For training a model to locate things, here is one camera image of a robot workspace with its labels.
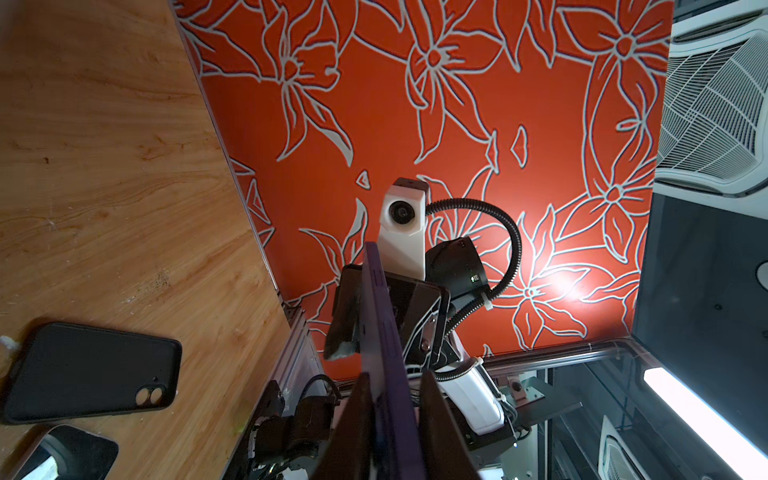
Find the dark phone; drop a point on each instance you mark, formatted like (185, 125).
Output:
(397, 451)

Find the black phone lower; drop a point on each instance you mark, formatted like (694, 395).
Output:
(67, 452)

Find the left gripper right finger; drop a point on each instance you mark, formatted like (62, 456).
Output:
(444, 451)

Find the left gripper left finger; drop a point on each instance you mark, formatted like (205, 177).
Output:
(349, 452)

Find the ceiling light strip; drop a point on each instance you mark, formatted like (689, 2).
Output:
(739, 453)

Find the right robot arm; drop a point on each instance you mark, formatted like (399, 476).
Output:
(478, 412)

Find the black phone case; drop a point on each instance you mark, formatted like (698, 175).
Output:
(69, 370)

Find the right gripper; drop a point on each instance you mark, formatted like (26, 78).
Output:
(420, 311)

